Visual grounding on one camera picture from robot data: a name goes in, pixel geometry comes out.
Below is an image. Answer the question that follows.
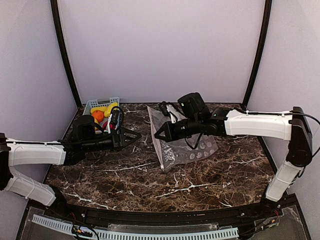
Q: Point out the clear zip top bag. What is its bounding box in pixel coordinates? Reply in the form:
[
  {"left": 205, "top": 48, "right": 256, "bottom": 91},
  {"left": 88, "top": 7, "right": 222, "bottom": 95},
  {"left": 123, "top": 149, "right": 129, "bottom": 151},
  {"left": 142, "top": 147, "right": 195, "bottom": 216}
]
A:
[{"left": 147, "top": 106, "right": 218, "bottom": 172}]

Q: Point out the yellow round fruit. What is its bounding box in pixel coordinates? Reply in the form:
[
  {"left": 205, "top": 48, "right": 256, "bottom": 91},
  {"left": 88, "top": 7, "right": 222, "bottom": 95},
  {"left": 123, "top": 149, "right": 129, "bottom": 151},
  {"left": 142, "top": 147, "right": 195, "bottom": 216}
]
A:
[{"left": 94, "top": 118, "right": 99, "bottom": 131}]

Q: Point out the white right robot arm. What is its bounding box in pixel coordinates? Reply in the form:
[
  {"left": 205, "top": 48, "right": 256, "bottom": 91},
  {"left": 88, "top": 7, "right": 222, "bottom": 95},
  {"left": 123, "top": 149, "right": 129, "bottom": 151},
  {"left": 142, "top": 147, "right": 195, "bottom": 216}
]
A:
[{"left": 154, "top": 92, "right": 314, "bottom": 202}]

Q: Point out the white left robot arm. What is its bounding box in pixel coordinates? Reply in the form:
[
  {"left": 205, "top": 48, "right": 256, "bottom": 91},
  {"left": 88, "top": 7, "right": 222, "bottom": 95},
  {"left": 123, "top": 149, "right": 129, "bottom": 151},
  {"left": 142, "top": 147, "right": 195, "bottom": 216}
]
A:
[{"left": 0, "top": 114, "right": 141, "bottom": 207}]

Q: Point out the red fruit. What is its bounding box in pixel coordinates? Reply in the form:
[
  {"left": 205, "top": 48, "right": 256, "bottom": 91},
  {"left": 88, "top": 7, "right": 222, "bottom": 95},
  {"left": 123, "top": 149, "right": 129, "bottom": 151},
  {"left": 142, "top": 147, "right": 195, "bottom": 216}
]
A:
[{"left": 102, "top": 121, "right": 115, "bottom": 130}]

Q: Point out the yellow oblong fruit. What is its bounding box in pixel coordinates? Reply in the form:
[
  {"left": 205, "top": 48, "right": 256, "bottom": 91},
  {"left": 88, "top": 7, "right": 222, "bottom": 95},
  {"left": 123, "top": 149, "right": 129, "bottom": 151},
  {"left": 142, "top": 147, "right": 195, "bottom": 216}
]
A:
[{"left": 104, "top": 102, "right": 118, "bottom": 118}]

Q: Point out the orange fruit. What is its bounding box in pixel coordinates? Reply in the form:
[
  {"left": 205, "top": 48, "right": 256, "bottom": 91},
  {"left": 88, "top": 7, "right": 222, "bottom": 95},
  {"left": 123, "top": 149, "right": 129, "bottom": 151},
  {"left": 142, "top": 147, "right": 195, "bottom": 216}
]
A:
[{"left": 91, "top": 110, "right": 105, "bottom": 123}]

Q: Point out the yellow banana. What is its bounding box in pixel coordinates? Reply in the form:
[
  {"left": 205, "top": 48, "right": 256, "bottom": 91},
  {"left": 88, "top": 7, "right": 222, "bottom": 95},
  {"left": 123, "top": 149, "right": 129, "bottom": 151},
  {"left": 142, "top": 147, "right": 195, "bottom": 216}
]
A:
[{"left": 90, "top": 106, "right": 108, "bottom": 114}]

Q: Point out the blue plastic basket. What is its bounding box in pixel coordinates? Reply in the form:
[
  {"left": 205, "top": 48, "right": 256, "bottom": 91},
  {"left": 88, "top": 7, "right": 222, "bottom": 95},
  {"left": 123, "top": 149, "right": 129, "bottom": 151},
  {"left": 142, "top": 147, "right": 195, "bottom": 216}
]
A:
[{"left": 83, "top": 97, "right": 120, "bottom": 126}]

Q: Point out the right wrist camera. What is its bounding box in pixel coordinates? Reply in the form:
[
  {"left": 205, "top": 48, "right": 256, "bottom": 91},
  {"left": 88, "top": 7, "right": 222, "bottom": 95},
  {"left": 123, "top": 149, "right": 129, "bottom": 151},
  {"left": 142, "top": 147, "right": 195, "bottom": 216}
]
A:
[{"left": 158, "top": 101, "right": 182, "bottom": 124}]

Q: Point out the white slotted cable duct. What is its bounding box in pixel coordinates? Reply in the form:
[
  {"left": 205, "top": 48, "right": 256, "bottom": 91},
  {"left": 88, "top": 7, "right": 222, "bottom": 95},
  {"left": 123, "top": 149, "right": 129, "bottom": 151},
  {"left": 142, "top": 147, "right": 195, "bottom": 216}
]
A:
[{"left": 31, "top": 214, "right": 239, "bottom": 240}]

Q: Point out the black front table rail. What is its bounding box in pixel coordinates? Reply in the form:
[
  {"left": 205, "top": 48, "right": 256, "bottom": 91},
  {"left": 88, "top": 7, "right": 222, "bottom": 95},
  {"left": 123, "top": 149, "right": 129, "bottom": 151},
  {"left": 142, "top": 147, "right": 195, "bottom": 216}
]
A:
[{"left": 44, "top": 193, "right": 288, "bottom": 231}]

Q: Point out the black left frame post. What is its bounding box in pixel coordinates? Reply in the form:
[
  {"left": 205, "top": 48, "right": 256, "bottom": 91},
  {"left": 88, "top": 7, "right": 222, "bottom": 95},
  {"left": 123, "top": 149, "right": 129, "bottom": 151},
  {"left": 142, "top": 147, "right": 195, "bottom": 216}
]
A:
[{"left": 50, "top": 0, "right": 82, "bottom": 109}]

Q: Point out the black frame post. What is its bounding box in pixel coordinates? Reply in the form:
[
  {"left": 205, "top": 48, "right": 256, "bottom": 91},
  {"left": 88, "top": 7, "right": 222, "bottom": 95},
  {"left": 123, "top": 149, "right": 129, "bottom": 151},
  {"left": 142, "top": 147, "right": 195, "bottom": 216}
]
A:
[
  {"left": 241, "top": 0, "right": 273, "bottom": 109},
  {"left": 50, "top": 0, "right": 82, "bottom": 109}
]

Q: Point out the black right frame post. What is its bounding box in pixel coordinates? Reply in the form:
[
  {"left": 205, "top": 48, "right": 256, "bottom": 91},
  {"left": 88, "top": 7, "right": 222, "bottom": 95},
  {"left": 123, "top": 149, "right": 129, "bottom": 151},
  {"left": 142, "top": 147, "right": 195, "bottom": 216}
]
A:
[{"left": 241, "top": 0, "right": 273, "bottom": 109}]

